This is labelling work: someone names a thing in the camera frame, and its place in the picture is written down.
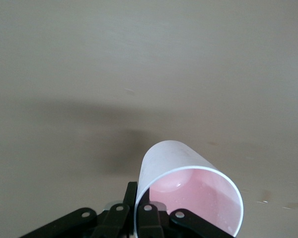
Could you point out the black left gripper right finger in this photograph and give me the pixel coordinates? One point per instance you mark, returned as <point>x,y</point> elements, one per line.
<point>149,223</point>

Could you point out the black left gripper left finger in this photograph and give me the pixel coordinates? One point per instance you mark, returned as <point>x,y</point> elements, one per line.
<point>109,223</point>

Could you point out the pink plastic cup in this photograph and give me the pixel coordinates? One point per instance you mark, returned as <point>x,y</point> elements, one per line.
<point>169,158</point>

